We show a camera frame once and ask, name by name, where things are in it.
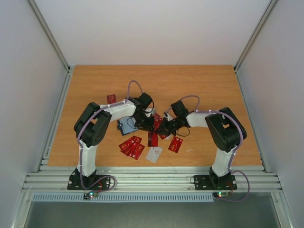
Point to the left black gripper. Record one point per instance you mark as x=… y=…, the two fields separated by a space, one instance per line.
x=148 y=127

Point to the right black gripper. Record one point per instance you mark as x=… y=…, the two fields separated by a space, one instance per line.
x=167 y=126

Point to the dark red stripe card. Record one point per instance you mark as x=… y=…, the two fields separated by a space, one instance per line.
x=157 y=122

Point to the blue leather card holder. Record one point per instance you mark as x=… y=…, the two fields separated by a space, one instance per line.
x=126 y=125

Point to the red vip card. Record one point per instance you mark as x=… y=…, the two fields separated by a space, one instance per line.
x=162 y=136
x=126 y=144
x=134 y=150
x=175 y=144

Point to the white card bottom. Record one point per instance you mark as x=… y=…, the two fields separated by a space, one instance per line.
x=153 y=154

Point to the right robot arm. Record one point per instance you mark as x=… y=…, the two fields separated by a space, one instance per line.
x=226 y=131

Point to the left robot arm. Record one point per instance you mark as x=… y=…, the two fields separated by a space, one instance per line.
x=91 y=128

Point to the red stripe card lower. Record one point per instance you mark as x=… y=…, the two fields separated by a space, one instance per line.
x=152 y=139

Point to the red card far left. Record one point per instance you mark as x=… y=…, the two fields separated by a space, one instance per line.
x=111 y=99

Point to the right controller board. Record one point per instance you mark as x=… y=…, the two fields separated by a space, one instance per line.
x=221 y=194

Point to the controller board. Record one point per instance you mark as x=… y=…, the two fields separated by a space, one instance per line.
x=90 y=195
x=221 y=194

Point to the left controller board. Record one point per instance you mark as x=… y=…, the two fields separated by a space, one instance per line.
x=90 y=195

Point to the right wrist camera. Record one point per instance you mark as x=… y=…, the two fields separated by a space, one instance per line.
x=167 y=116

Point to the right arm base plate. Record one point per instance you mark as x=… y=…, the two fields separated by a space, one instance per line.
x=207 y=182

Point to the left aluminium corner post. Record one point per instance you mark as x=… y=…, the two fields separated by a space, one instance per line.
x=45 y=27

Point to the aluminium corner post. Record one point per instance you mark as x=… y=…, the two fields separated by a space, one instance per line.
x=45 y=27
x=257 y=30

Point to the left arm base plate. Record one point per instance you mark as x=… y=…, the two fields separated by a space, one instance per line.
x=102 y=183

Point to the aluminium rail frame front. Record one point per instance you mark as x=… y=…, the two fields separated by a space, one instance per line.
x=151 y=179

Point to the grey slotted cable duct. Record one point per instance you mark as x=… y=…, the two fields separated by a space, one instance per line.
x=123 y=197

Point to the right aluminium corner post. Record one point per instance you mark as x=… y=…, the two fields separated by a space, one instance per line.
x=257 y=30

